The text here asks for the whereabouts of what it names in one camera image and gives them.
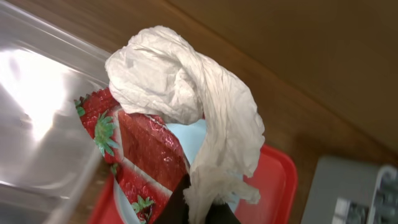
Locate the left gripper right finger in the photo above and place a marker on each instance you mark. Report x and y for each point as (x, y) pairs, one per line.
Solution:
(221, 214)

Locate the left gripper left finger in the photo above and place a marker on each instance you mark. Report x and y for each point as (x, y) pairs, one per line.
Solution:
(176, 210)

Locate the red strawberry wrapper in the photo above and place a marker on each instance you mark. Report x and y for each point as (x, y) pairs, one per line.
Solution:
(147, 160)

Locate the white napkin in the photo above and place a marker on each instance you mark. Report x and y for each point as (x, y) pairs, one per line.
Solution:
(159, 72)

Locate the grey dishwasher rack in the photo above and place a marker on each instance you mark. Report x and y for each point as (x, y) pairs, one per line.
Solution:
(345, 191)

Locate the red serving tray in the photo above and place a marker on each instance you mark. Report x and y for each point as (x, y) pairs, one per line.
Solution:
(267, 186)

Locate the large light blue plate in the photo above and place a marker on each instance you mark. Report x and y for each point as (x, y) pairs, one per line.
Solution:
(191, 138)

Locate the clear plastic bin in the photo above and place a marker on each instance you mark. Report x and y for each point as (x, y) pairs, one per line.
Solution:
(47, 157)

